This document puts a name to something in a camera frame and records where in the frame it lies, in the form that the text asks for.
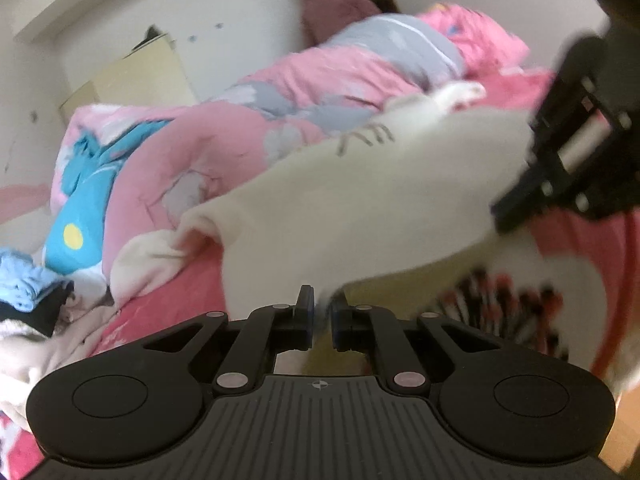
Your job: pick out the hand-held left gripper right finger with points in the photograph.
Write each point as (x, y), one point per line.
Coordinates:
(337, 327)

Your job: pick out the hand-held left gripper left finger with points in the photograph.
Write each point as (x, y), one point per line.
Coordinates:
(305, 320)

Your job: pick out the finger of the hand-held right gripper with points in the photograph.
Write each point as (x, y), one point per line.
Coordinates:
(525, 195)

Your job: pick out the white fleece sweater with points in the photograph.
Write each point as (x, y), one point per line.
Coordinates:
(375, 200)

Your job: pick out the pink floral fleece blanket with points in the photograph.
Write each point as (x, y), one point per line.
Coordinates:
(200, 290)

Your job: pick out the bright pink printed pillow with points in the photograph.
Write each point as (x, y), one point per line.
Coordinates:
(480, 35)

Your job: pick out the pink grey floral quilt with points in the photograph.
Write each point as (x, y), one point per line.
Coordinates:
(300, 75)

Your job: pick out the beige garment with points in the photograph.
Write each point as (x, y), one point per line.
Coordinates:
(60, 355)

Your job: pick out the blue pillow with yellow dot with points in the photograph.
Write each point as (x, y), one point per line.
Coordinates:
(85, 200)

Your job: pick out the maroon cloth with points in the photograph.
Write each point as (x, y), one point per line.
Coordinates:
(335, 10)

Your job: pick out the black garment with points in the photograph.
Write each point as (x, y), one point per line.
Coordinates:
(35, 315)

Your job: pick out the light blue garment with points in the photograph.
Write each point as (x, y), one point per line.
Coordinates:
(25, 275)

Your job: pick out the beige wardrobe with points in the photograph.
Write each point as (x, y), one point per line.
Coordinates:
(140, 75)

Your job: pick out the pink headboard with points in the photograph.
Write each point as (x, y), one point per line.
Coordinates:
(20, 202)

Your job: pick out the dark bag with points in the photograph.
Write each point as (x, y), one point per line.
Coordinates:
(150, 37)

